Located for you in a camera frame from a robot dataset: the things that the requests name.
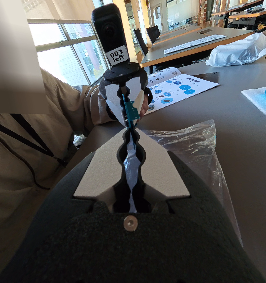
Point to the person's beige jacket torso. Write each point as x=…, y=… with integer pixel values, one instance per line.
x=13, y=154

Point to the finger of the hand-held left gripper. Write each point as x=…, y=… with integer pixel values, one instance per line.
x=137, y=92
x=113, y=97

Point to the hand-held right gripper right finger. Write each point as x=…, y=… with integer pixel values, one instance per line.
x=161, y=174

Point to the white instruction booklet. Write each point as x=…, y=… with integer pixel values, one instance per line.
x=186, y=88

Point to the clear plastic bag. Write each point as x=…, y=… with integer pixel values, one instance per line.
x=190, y=150

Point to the grey desk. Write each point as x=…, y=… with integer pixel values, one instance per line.
x=234, y=137

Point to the white crumpled wrap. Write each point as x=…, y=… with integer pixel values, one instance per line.
x=239, y=53

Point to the black office chair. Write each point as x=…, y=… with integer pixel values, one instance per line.
x=139, y=42
x=153, y=33

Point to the long white printed sheet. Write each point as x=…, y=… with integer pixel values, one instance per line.
x=194, y=44

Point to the person's left hand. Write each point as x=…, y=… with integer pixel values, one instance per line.
x=144, y=106

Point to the white foam tray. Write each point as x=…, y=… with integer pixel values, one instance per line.
x=256, y=99

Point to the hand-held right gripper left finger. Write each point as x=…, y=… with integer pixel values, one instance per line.
x=99, y=174

